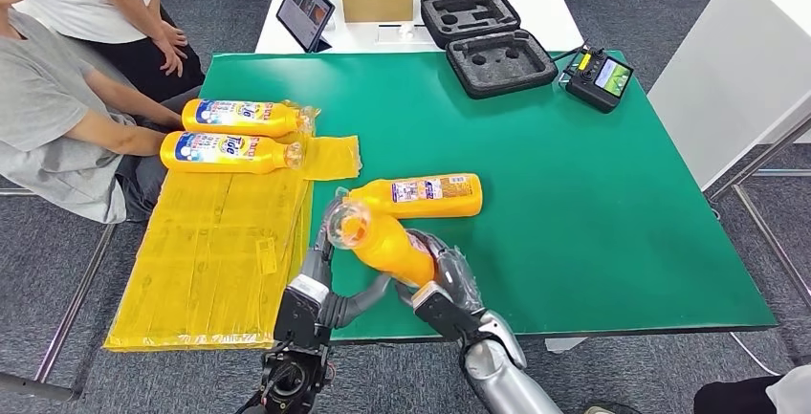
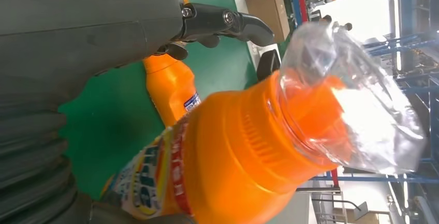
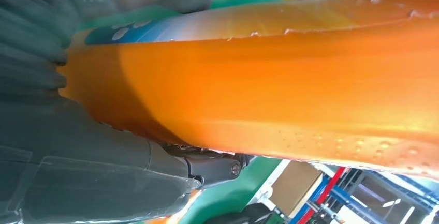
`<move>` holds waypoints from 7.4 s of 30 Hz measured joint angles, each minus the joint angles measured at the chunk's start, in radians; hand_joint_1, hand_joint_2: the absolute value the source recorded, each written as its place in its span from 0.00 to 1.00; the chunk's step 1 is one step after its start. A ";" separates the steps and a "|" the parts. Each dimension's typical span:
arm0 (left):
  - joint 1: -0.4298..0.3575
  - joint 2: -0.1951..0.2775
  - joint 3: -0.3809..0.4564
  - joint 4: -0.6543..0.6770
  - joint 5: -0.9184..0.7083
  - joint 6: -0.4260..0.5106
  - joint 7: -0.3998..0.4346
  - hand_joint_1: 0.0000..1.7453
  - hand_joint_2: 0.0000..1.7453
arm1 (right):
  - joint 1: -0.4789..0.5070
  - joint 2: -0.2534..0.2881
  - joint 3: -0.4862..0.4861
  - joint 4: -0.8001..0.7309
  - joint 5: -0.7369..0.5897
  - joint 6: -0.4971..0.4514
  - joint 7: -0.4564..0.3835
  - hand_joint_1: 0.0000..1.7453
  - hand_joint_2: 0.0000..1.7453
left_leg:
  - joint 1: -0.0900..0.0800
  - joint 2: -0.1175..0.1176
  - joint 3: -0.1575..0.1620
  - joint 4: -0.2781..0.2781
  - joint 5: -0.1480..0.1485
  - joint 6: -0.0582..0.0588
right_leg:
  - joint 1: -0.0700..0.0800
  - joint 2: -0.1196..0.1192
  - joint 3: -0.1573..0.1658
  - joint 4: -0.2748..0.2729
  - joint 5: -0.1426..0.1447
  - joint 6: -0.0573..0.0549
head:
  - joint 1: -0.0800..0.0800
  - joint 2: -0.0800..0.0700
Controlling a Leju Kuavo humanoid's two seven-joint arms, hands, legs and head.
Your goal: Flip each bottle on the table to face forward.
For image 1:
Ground black foam-lined carrying case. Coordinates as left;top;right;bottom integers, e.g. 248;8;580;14
420;0;560;101

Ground small white packet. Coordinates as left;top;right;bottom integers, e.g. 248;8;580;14
376;22;432;44

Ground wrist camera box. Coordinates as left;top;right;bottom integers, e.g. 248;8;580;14
410;281;484;344
273;273;332;350

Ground yellow taped cardboard mat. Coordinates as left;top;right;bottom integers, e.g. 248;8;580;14
102;101;363;354

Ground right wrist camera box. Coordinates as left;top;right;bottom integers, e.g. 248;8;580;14
410;281;484;344

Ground orange detergent bottle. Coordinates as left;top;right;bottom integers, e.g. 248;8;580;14
181;98;319;140
159;130;306;176
334;172;485;221
326;198;440;290

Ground metal table leg frame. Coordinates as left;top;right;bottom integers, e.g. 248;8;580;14
0;186;121;402
707;116;811;309

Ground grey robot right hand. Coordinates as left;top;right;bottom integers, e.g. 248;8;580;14
393;229;487;318

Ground seated person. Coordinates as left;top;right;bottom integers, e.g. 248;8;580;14
0;0;186;226

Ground black tablet with stand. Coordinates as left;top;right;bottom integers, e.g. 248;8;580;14
275;0;337;54

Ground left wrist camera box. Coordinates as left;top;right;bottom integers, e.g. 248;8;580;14
273;273;332;350

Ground white table foot block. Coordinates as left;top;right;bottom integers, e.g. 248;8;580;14
544;337;588;355

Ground black remote controller with screen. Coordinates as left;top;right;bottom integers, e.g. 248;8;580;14
553;44;635;116

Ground white floor cable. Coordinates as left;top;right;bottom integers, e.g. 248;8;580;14
730;333;781;379

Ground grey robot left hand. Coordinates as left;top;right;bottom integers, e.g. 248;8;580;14
300;198;394;331

